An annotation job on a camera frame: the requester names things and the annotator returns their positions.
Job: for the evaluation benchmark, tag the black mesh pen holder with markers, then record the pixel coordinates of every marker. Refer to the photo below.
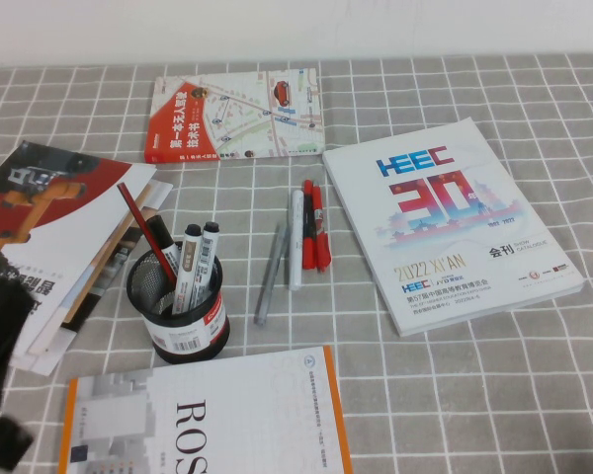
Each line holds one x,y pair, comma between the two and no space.
188,336

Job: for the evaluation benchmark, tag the red white robot brochure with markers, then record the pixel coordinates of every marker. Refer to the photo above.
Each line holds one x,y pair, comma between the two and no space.
54,222

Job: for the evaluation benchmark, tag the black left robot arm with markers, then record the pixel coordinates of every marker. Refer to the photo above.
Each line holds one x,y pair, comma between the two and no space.
5,442

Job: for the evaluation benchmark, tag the grey translucent pen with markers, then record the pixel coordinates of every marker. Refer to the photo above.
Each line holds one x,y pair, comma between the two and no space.
272,276

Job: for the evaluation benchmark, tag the red gel pen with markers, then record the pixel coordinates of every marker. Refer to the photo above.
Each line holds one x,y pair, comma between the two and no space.
320,232

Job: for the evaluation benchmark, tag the white marker black cap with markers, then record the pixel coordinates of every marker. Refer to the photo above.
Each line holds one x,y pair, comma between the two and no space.
188,266
210,247
160,237

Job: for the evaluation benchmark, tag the booklet with brown photo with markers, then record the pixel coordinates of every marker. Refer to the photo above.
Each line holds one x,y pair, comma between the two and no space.
106,266

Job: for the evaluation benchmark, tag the white pen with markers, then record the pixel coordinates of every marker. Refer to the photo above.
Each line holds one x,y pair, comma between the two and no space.
296,237

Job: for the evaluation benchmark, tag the red black pencil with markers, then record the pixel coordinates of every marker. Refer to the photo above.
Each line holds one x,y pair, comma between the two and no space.
143,227

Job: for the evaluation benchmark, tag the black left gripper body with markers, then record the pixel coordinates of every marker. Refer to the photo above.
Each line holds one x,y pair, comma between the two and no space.
0,336

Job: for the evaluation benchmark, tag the white ROS book orange edge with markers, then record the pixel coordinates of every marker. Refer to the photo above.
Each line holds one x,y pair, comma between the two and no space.
227,419

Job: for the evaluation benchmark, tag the white paper stack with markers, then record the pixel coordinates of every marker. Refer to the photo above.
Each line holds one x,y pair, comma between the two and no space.
44,355

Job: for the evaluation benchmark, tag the black and red pen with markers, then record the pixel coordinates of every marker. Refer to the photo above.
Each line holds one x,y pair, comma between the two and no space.
309,247

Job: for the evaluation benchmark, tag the grey checked tablecloth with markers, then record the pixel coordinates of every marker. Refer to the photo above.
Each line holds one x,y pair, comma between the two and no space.
474,395

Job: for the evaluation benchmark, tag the white HEEC show catalogue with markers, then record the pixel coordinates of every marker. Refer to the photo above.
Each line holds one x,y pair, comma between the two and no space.
449,222

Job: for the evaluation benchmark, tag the orange map cover book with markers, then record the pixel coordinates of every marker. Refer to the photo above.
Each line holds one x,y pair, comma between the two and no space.
237,113

